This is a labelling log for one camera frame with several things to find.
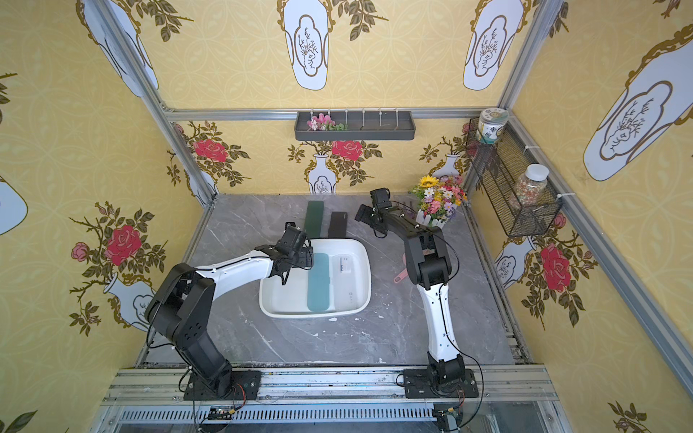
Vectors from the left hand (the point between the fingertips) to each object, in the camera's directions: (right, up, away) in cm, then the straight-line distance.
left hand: (288, 252), depth 96 cm
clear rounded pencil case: (+20, -10, -2) cm, 22 cm away
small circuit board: (-13, -41, -22) cm, 49 cm away
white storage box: (+2, -15, -6) cm, 17 cm away
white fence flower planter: (+54, +19, +2) cm, 57 cm away
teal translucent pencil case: (+11, -11, -3) cm, 16 cm away
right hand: (+32, +14, +15) cm, 38 cm away
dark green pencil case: (+7, +12, +16) cm, 21 cm away
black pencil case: (+17, +9, +14) cm, 24 cm away
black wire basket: (+75, +30, 0) cm, 81 cm away
